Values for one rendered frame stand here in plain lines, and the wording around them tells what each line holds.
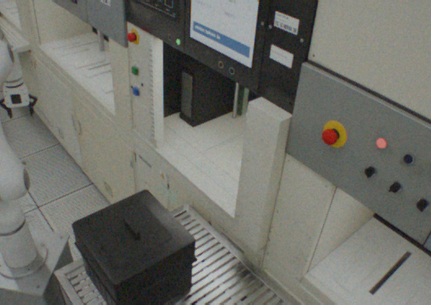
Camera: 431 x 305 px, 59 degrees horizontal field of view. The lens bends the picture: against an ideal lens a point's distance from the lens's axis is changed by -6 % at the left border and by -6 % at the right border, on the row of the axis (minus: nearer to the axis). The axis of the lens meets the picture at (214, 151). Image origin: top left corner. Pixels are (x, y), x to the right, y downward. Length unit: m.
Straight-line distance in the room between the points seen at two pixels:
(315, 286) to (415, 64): 0.79
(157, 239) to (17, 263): 0.56
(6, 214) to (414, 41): 1.24
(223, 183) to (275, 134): 0.60
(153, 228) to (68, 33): 2.11
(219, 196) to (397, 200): 0.80
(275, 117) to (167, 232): 0.48
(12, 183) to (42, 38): 1.89
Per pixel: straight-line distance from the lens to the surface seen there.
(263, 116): 1.10
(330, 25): 0.97
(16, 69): 1.79
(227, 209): 1.54
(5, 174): 1.30
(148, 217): 1.31
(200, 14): 1.28
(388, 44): 0.90
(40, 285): 1.52
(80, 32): 3.16
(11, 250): 1.51
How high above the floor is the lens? 1.96
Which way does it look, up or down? 37 degrees down
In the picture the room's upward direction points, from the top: 4 degrees clockwise
